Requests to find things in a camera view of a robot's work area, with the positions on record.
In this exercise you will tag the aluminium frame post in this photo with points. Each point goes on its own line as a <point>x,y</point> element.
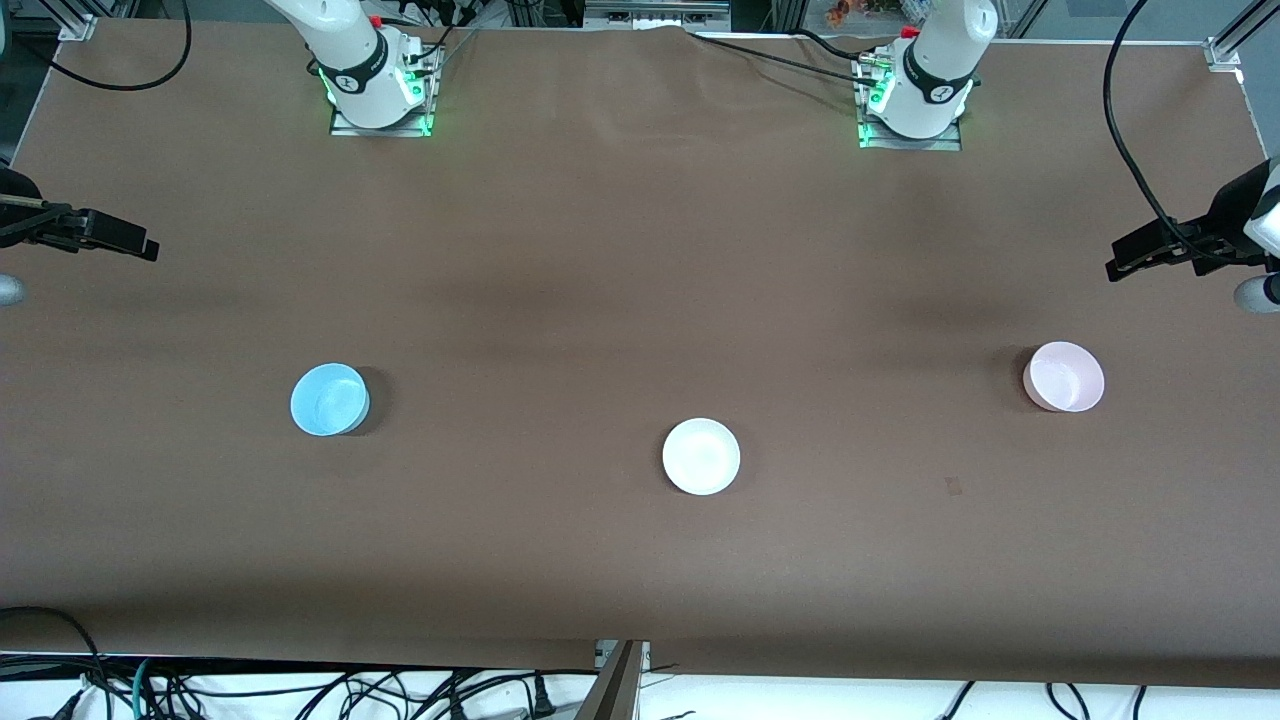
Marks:
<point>612,685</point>

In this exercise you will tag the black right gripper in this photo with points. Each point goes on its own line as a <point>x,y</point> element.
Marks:
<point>12,222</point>

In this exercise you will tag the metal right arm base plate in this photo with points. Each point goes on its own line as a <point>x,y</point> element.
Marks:
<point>420,115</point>

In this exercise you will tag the pink bowl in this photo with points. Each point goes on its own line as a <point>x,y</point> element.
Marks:
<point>1064,378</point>

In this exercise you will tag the aluminium frame corner bracket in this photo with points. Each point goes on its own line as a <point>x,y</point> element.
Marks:
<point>78,22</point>
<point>1235,40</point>

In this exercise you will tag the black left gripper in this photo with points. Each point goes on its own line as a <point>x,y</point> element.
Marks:
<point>1228,215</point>

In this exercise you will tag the white bowl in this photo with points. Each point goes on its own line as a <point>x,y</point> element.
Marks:
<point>700,457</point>

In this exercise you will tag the blue bowl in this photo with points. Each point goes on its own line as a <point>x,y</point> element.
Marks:
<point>328,400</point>

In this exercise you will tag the brown table cover sheet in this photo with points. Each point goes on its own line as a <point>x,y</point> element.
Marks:
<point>600,300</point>

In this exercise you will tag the grey power strip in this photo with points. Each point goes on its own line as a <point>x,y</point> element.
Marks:
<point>655,12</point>

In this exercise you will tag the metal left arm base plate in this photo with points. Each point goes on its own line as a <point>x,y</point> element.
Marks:
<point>950,142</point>

